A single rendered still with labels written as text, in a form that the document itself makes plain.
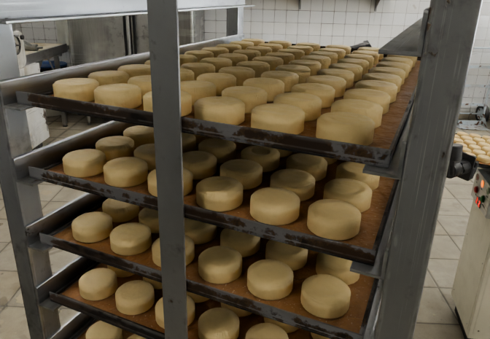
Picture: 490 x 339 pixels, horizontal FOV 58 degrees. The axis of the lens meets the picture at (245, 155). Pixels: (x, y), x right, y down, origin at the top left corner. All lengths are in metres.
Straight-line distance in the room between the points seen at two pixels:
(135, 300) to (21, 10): 0.37
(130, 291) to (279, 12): 5.40
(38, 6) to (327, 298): 0.45
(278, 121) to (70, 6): 0.33
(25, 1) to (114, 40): 4.65
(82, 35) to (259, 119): 4.97
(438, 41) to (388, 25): 5.77
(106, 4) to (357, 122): 0.41
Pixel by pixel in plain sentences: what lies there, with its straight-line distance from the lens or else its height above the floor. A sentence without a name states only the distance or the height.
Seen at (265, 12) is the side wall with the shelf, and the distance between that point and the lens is 5.85.
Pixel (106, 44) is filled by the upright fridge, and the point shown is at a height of 0.98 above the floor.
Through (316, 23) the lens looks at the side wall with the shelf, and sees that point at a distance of 5.91.
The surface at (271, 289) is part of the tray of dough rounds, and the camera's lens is 0.47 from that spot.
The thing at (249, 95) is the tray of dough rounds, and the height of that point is 1.51.
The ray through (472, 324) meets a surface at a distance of 2.44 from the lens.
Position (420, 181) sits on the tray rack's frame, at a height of 1.49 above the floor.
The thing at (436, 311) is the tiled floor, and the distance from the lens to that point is 2.72.
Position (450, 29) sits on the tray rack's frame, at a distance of 0.32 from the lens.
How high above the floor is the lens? 1.62
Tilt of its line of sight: 21 degrees down
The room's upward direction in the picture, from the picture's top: 1 degrees clockwise
